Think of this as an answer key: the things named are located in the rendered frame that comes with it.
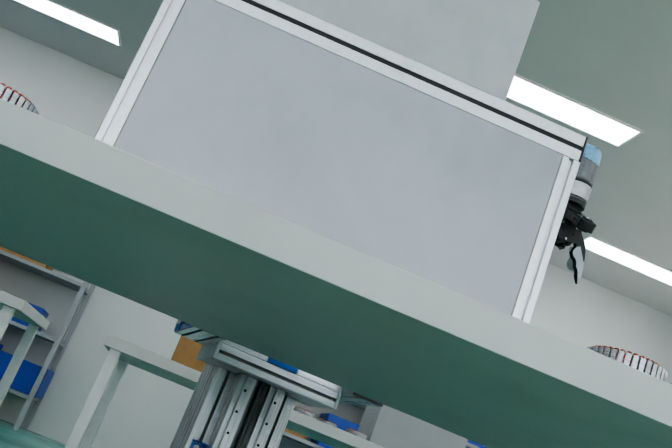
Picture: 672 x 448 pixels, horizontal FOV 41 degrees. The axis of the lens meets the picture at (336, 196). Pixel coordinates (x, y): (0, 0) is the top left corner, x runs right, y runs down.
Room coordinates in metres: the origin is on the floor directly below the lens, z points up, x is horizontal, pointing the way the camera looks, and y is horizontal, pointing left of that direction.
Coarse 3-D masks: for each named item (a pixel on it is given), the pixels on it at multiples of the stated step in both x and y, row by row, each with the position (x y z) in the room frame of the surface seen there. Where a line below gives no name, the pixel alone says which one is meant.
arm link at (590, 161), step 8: (584, 152) 2.07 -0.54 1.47; (592, 152) 2.07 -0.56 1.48; (600, 152) 2.08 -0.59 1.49; (584, 160) 2.07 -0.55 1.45; (592, 160) 2.06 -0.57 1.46; (584, 168) 2.07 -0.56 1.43; (592, 168) 2.07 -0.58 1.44; (576, 176) 2.07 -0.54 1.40; (584, 176) 2.07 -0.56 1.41; (592, 176) 2.07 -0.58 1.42; (592, 184) 2.08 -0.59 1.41
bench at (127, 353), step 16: (112, 336) 4.18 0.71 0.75; (112, 352) 4.22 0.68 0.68; (128, 352) 4.19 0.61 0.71; (144, 352) 4.20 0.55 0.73; (112, 368) 4.22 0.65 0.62; (144, 368) 4.87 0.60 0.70; (160, 368) 4.26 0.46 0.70; (176, 368) 4.21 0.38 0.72; (96, 384) 4.22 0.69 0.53; (112, 384) 5.00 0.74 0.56; (192, 384) 4.53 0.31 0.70; (96, 400) 4.22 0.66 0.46; (80, 416) 4.22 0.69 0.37; (96, 416) 5.00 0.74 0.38; (304, 416) 4.26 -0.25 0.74; (80, 432) 4.22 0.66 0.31; (96, 432) 5.00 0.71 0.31; (304, 432) 4.81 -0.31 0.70; (320, 432) 4.26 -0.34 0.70; (336, 432) 4.27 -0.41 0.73
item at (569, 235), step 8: (568, 200) 2.08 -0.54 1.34; (576, 200) 2.07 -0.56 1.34; (576, 208) 2.09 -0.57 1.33; (584, 208) 2.09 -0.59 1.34; (568, 224) 2.07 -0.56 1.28; (560, 232) 2.07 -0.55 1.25; (568, 232) 2.07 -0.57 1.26; (576, 232) 2.08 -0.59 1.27; (560, 240) 2.09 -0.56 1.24; (568, 240) 2.08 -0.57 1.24; (576, 240) 2.08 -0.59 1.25; (560, 248) 2.15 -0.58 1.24
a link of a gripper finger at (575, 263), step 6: (570, 252) 2.09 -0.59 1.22; (576, 252) 2.09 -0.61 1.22; (570, 258) 2.12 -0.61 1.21; (576, 258) 2.09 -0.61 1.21; (582, 258) 2.09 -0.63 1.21; (570, 264) 2.13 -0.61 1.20; (576, 264) 2.09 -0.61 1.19; (582, 264) 2.09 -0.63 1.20; (576, 270) 2.09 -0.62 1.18; (582, 270) 2.10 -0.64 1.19; (576, 276) 2.09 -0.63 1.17; (576, 282) 2.10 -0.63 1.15
